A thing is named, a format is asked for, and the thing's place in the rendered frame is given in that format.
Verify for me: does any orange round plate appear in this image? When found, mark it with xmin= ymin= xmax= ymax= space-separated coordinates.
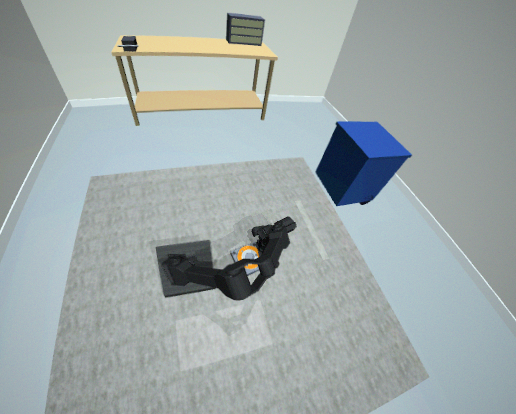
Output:
xmin=237 ymin=246 xmax=259 ymax=269

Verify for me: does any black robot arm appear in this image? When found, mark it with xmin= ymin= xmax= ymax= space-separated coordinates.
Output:
xmin=162 ymin=216 xmax=297 ymax=301

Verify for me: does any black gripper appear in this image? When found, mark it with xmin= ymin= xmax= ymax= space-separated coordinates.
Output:
xmin=252 ymin=226 xmax=279 ymax=268

